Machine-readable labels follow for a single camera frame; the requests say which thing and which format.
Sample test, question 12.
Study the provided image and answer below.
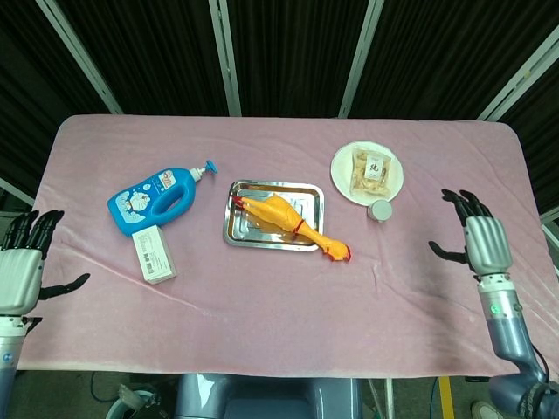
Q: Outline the grey metal partition post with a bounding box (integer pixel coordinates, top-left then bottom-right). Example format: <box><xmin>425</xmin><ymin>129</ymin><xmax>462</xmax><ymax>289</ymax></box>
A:
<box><xmin>477</xmin><ymin>33</ymin><xmax>559</xmax><ymax>122</ymax></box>
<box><xmin>337</xmin><ymin>0</ymin><xmax>386</xmax><ymax>119</ymax></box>
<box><xmin>208</xmin><ymin>0</ymin><xmax>243</xmax><ymax>118</ymax></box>
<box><xmin>34</xmin><ymin>0</ymin><xmax>124</xmax><ymax>116</ymax></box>

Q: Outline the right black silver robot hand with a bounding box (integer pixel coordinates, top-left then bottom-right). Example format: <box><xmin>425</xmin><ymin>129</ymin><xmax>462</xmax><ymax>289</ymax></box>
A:
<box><xmin>428</xmin><ymin>188</ymin><xmax>514</xmax><ymax>283</ymax></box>

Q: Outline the white round plate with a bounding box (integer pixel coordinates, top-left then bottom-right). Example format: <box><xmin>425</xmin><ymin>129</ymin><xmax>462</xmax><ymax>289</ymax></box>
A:
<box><xmin>330</xmin><ymin>139</ymin><xmax>405</xmax><ymax>206</ymax></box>

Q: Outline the grey metal frame bar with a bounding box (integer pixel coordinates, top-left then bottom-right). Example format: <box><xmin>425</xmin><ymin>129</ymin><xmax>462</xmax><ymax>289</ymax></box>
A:
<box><xmin>0</xmin><ymin>175</ymin><xmax>36</xmax><ymax>207</ymax></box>
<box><xmin>539</xmin><ymin>212</ymin><xmax>559</xmax><ymax>252</ymax></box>

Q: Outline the blue pump detergent bottle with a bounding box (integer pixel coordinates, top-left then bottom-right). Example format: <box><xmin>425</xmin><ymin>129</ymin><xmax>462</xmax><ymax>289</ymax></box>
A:
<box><xmin>107</xmin><ymin>159</ymin><xmax>219</xmax><ymax>239</ymax></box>

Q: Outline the white plastic bucket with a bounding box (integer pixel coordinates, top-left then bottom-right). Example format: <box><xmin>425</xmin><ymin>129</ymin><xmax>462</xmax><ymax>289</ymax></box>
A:
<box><xmin>106</xmin><ymin>382</ymin><xmax>159</xmax><ymax>419</ymax></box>

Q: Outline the black pleated curtain panel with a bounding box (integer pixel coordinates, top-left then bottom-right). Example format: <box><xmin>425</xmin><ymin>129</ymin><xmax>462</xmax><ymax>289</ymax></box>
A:
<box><xmin>54</xmin><ymin>0</ymin><xmax>231</xmax><ymax>116</ymax></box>
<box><xmin>349</xmin><ymin>0</ymin><xmax>559</xmax><ymax>120</ymax></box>
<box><xmin>226</xmin><ymin>0</ymin><xmax>370</xmax><ymax>118</ymax></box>

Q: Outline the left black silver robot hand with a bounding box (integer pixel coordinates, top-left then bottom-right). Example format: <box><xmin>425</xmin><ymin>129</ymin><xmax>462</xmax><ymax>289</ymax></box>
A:
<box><xmin>0</xmin><ymin>209</ymin><xmax>91</xmax><ymax>316</ymax></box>

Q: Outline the yellow rubber chicken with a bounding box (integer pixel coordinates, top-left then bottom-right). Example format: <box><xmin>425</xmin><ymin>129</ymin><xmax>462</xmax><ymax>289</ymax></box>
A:
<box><xmin>231</xmin><ymin>195</ymin><xmax>352</xmax><ymax>264</ymax></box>

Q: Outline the blue-grey robot torso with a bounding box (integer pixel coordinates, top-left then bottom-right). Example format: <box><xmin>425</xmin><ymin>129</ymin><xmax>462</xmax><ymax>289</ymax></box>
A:
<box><xmin>174</xmin><ymin>373</ymin><xmax>363</xmax><ymax>419</ymax></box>

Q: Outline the white cardboard box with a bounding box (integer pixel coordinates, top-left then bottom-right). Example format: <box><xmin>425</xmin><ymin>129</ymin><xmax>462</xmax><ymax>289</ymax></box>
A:
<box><xmin>131</xmin><ymin>225</ymin><xmax>179</xmax><ymax>286</ymax></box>

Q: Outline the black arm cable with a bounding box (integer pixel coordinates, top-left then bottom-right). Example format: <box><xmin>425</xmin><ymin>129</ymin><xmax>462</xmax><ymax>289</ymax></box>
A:
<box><xmin>531</xmin><ymin>343</ymin><xmax>550</xmax><ymax>381</ymax></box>

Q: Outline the small silver lidded jar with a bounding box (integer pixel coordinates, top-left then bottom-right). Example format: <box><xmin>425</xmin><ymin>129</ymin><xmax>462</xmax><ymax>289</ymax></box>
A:
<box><xmin>366</xmin><ymin>199</ymin><xmax>394</xmax><ymax>223</ymax></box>

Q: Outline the clear snack bag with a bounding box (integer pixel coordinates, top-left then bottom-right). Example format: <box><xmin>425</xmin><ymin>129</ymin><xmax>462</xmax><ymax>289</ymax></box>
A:
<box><xmin>348</xmin><ymin>147</ymin><xmax>394</xmax><ymax>197</ymax></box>

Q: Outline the white sneaker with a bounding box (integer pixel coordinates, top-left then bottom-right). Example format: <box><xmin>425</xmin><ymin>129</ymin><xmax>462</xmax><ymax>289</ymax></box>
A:
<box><xmin>470</xmin><ymin>400</ymin><xmax>497</xmax><ymax>419</ymax></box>

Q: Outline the silver rectangular metal tray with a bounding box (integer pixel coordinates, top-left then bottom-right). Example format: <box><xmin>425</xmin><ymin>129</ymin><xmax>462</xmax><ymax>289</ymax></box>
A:
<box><xmin>222</xmin><ymin>180</ymin><xmax>327</xmax><ymax>253</ymax></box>

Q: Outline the pink velvet tablecloth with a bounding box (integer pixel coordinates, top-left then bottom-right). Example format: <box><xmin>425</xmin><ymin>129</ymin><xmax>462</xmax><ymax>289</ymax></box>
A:
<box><xmin>0</xmin><ymin>113</ymin><xmax>559</xmax><ymax>377</ymax></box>

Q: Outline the white metal table leg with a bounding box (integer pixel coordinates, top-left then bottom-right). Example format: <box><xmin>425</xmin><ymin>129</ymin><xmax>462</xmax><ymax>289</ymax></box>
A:
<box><xmin>368</xmin><ymin>377</ymin><xmax>394</xmax><ymax>419</ymax></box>

